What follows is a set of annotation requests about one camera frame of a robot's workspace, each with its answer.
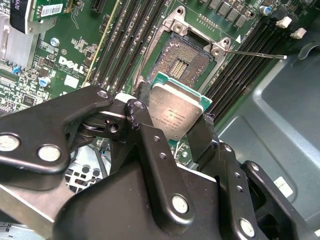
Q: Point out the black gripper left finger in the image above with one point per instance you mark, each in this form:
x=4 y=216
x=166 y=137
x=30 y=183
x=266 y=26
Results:
x=157 y=175

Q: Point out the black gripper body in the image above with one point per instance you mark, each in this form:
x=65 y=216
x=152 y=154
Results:
x=112 y=205

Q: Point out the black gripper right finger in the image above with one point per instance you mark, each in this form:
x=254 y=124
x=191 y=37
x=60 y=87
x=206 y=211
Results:
x=232 y=180

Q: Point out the silver CPU green edge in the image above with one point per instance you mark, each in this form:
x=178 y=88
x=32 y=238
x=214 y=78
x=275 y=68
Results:
x=175 y=110

